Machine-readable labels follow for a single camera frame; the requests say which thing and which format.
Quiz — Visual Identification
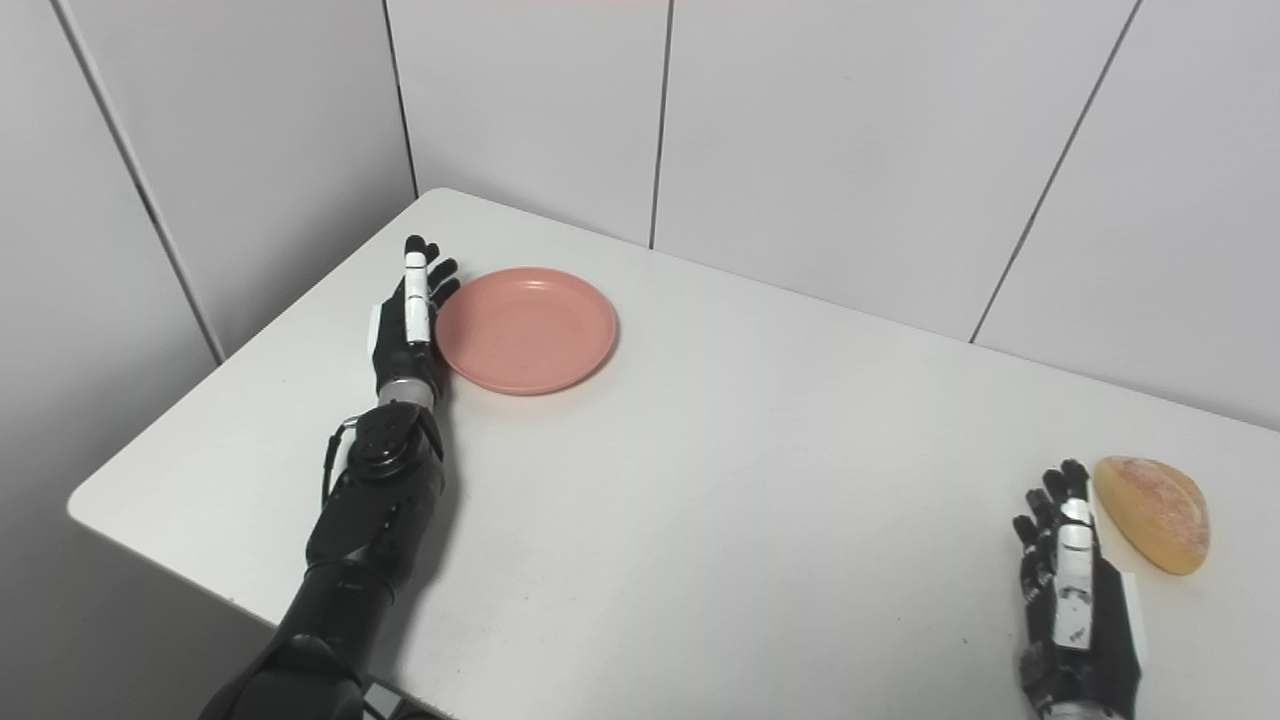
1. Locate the golden bread roll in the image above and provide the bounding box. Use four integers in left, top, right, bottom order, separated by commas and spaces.
1092, 455, 1211, 576

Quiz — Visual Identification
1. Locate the pink round plate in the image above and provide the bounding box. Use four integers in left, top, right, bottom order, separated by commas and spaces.
434, 266, 619, 397

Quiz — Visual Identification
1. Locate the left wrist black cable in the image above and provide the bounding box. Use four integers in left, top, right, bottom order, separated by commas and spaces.
320, 416, 363, 509

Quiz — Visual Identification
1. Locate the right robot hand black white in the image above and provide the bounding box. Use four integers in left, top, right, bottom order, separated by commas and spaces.
1012, 459, 1145, 720

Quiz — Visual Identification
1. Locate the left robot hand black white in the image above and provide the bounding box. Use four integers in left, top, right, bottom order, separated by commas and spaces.
369, 235, 462, 395

